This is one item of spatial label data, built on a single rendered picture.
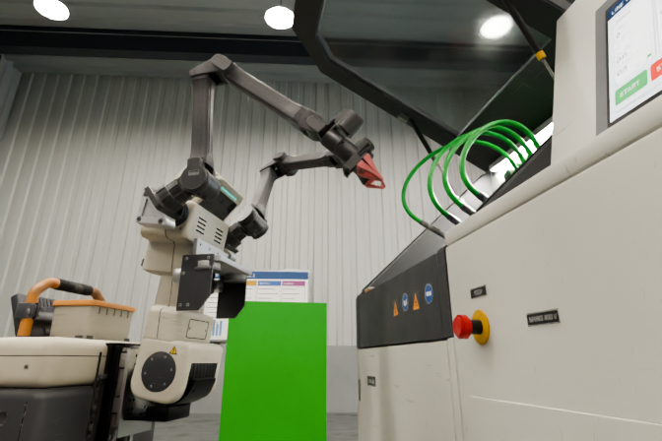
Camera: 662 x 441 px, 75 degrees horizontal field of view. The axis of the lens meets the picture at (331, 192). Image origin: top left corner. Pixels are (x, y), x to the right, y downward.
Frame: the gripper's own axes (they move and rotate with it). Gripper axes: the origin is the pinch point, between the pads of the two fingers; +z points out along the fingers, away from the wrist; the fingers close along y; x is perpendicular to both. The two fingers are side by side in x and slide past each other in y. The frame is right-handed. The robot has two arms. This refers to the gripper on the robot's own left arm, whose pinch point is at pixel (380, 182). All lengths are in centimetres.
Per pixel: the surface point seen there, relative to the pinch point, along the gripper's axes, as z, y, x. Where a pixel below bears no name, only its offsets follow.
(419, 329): 53, -25, 28
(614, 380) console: 85, -64, 20
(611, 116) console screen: 59, -46, -22
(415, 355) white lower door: 55, -22, 32
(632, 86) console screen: 60, -50, -26
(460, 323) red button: 66, -49, 24
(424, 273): 48, -32, 19
